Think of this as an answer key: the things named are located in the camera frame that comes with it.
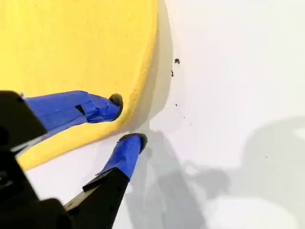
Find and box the yellow square microfibre towel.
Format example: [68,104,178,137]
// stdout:
[0,0,159,171]

